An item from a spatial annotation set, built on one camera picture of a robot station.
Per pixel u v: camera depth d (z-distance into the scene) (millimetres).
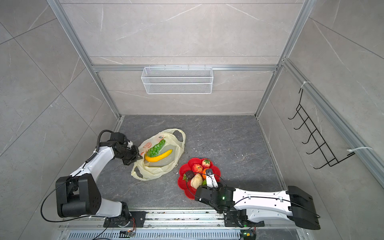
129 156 749
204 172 850
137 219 734
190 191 818
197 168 850
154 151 950
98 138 650
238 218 644
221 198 537
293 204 424
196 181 798
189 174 833
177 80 1006
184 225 729
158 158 942
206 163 858
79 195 428
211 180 676
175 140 951
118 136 706
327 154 611
